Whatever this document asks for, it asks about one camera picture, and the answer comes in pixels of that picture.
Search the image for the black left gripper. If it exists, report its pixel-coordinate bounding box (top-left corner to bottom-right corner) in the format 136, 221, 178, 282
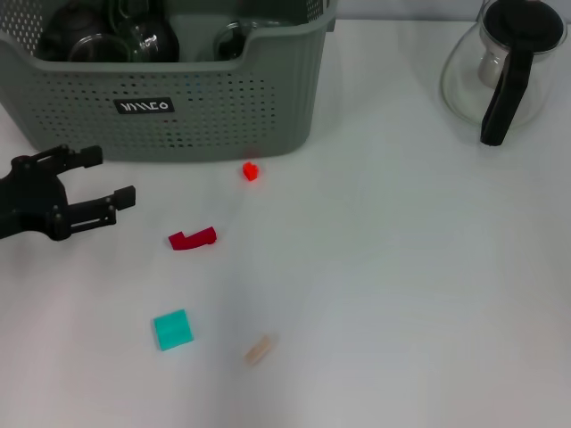
0, 144, 137, 243

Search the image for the glass carafe with black handle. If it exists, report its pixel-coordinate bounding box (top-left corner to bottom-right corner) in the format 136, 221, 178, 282
440, 0, 567, 147

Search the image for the grey-green perforated storage bin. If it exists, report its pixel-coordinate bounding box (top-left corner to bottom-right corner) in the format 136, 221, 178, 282
0, 0, 339, 162

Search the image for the large translucent white block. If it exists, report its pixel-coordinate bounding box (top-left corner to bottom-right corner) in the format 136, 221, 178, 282
243, 333, 278, 367

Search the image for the teal ridged block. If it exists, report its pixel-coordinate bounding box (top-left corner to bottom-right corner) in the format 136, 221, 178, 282
152, 309, 196, 352

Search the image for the dark red curved block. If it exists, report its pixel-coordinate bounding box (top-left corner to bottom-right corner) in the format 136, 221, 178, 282
168, 226, 218, 251

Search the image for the dark brown clay teapot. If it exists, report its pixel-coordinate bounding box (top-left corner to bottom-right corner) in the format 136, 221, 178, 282
36, 0, 112, 62

